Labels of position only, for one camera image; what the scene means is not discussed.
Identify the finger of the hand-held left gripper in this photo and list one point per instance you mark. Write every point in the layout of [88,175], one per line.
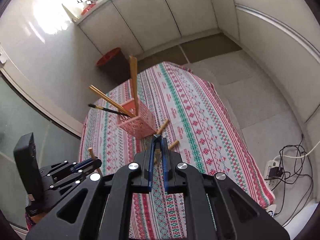
[82,165]
[72,178]

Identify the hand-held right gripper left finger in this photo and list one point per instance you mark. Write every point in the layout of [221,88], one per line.
[150,170]

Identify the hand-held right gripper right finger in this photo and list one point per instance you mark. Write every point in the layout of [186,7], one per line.
[165,175]

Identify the pink perforated utensil holder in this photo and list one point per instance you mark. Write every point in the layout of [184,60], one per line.
[136,123]

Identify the black-tipped bamboo chopstick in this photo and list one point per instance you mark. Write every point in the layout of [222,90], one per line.
[107,109]

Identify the frosted glass sliding door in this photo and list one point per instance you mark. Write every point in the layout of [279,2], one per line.
[30,115]

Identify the patterned striped tablecloth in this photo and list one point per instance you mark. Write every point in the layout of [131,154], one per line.
[200,130]

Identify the brown trash bin red liner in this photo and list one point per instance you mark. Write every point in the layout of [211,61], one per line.
[112,62]

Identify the white power strip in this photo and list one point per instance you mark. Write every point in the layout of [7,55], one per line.
[272,180]

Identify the black charger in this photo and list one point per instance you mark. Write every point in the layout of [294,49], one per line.
[276,172]

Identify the dark green floor mat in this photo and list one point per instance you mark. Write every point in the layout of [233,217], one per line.
[160,57]
[210,46]

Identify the red plastic basin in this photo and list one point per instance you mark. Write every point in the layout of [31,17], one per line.
[88,8]

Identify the white kitchen base cabinet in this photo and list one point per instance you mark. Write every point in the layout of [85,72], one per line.
[150,12]

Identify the white kitchen countertop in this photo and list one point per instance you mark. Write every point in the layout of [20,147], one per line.
[100,7]

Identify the white kitchen drawer cabinet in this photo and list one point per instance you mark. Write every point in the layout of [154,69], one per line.
[275,42]

